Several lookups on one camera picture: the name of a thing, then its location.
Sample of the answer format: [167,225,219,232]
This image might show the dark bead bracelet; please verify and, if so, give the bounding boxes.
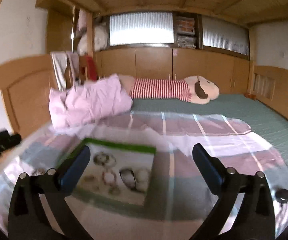
[93,152,117,168]

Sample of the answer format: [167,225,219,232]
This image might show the red bead bracelet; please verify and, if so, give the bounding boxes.
[101,169,119,186]

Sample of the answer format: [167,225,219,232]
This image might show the green cardboard box tray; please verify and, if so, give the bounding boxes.
[57,138,156,206]

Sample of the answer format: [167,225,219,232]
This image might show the black watch with strap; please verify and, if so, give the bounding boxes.
[120,168,136,191]

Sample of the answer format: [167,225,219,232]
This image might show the striped pastel bed sheet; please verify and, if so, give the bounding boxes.
[0,112,288,239]

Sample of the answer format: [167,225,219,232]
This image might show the wooden bed headboard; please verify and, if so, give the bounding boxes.
[0,54,56,138]

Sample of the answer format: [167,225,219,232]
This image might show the pink crumpled quilt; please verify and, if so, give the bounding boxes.
[48,74,133,129]

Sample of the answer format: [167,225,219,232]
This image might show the green bed mattress cover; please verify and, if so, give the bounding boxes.
[132,94,288,166]

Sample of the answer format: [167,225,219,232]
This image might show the striped plush doll pillow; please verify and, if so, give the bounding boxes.
[119,75,220,105]

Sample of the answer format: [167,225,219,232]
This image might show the red cloth on chair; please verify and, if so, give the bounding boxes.
[80,55,98,81]

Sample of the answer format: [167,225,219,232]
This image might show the grey towel on headboard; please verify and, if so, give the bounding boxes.
[50,51,79,91]

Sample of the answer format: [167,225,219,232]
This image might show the wooden bed footboard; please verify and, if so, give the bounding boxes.
[247,61,288,120]

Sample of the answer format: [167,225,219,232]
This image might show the folded linens on shelf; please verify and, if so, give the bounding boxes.
[175,16,197,49]

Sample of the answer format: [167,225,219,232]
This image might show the wooden wall cabinets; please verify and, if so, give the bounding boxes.
[94,47,250,94]

